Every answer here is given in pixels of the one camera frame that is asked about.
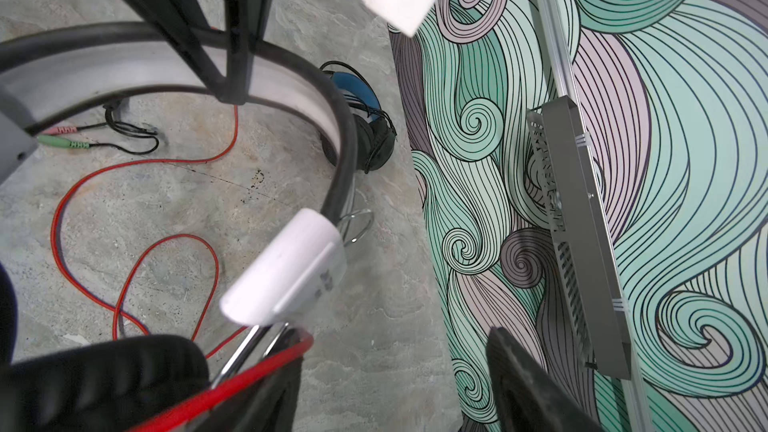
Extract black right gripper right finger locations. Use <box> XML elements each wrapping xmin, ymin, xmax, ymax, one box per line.
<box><xmin>486</xmin><ymin>327</ymin><xmax>601</xmax><ymax>431</ymax></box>

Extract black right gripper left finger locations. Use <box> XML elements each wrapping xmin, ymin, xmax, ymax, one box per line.
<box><xmin>185</xmin><ymin>335</ymin><xmax>303</xmax><ymax>431</ymax></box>

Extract white black headphones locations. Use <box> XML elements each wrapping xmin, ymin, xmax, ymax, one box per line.
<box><xmin>1</xmin><ymin>22</ymin><xmax>357</xmax><ymax>431</ymax></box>

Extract red headphone cable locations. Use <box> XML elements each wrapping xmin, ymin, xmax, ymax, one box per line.
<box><xmin>37</xmin><ymin>104</ymin><xmax>314</xmax><ymax>432</ymax></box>

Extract black blue gaming headset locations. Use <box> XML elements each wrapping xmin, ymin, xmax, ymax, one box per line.
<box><xmin>320</xmin><ymin>60</ymin><xmax>397</xmax><ymax>173</ymax></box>

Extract black wall shelf tray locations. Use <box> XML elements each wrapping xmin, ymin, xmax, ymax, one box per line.
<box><xmin>527</xmin><ymin>96</ymin><xmax>632</xmax><ymax>380</ymax></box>

